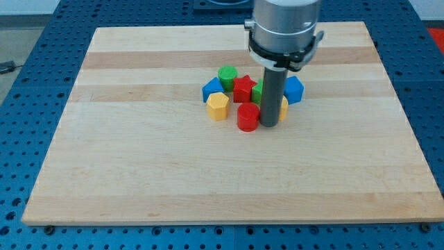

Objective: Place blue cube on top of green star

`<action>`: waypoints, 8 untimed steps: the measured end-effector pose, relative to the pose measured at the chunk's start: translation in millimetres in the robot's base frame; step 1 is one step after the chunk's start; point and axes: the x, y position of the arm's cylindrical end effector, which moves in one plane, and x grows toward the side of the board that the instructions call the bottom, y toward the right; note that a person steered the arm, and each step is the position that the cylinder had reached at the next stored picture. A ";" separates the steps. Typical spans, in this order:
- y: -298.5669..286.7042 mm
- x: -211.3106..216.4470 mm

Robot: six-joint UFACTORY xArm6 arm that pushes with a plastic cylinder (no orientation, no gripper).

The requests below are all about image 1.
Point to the red star block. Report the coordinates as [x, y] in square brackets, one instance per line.
[242, 89]

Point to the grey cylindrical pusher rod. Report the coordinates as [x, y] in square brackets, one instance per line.
[272, 94]

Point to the green cylinder block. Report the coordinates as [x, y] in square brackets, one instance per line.
[226, 75]

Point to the red cylinder block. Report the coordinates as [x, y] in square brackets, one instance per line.
[248, 117]

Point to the yellow block behind rod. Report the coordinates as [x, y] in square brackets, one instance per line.
[283, 109]

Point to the black device on floor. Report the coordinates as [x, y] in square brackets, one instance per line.
[7, 67]

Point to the blue pentagon block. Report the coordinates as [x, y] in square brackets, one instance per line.
[293, 90]

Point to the wooden board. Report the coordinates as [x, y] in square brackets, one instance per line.
[135, 146]

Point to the blue triangular block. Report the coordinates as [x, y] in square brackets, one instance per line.
[213, 86]

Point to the green star block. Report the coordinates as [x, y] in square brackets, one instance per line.
[256, 92]

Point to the yellow hexagon block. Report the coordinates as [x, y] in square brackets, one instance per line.
[218, 106]

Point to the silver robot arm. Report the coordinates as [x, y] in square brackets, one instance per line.
[281, 38]

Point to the red object at right edge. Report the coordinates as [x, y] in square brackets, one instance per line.
[438, 36]

